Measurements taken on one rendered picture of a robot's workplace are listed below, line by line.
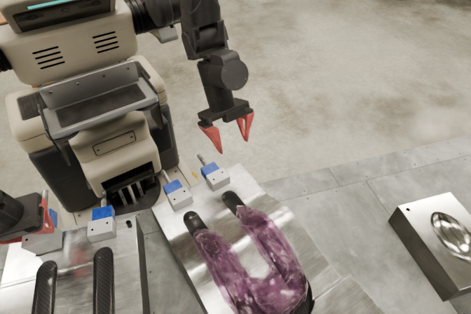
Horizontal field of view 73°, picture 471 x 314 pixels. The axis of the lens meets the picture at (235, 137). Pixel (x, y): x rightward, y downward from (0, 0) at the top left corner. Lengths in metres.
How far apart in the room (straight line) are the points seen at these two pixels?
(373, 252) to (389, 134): 1.60
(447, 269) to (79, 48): 0.92
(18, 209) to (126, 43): 0.43
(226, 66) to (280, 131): 1.64
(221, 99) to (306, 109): 1.77
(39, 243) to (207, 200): 0.36
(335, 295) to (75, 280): 0.50
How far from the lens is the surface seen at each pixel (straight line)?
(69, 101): 0.86
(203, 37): 0.64
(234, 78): 0.60
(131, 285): 0.72
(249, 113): 0.70
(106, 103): 0.83
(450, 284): 0.84
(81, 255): 0.77
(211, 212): 0.79
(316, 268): 0.73
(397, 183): 1.01
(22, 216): 0.69
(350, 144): 2.23
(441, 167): 1.12
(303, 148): 2.12
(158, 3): 0.72
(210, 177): 0.82
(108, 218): 0.76
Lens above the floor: 1.53
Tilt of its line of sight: 46 degrees down
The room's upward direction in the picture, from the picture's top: straight up
